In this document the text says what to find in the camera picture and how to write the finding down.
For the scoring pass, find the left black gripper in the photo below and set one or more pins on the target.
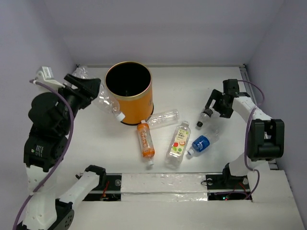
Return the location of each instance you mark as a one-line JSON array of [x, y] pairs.
[[81, 88]]

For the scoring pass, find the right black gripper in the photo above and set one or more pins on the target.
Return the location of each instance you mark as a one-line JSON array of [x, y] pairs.
[[226, 113]]

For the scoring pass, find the black cap bottle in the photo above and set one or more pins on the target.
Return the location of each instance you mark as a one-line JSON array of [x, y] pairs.
[[205, 115]]

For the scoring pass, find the clear bottle white blue cap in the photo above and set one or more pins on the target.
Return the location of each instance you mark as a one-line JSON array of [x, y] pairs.
[[105, 101]]

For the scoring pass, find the apple juice label bottle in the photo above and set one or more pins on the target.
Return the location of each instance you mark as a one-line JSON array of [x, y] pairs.
[[178, 144]]

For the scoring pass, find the orange label bottle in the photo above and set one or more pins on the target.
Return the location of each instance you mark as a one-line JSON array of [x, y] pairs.
[[146, 143]]

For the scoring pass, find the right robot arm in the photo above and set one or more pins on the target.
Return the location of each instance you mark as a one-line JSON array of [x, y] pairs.
[[264, 137]]

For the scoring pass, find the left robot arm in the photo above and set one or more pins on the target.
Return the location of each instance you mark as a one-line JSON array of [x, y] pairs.
[[52, 114]]

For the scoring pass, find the orange cylindrical bin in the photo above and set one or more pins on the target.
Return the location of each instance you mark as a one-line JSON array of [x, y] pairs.
[[131, 83]]

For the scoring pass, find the blue label bottle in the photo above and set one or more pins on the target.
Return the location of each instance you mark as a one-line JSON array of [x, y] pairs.
[[202, 143]]

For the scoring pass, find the clear unlabelled bottle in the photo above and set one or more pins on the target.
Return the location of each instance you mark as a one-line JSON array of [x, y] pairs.
[[163, 119]]

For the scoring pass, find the silver foil tape strip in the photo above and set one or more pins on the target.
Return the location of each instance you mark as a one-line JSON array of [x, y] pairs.
[[163, 187]]

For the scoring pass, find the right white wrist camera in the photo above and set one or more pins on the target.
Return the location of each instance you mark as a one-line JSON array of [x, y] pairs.
[[231, 87]]

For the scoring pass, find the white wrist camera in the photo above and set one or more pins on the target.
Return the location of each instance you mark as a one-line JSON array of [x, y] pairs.
[[45, 76], [231, 87]]

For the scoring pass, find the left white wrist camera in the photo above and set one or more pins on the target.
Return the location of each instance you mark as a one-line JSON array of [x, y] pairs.
[[45, 76]]

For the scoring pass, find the aluminium rail at right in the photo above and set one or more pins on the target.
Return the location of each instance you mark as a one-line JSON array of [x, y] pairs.
[[249, 88]]

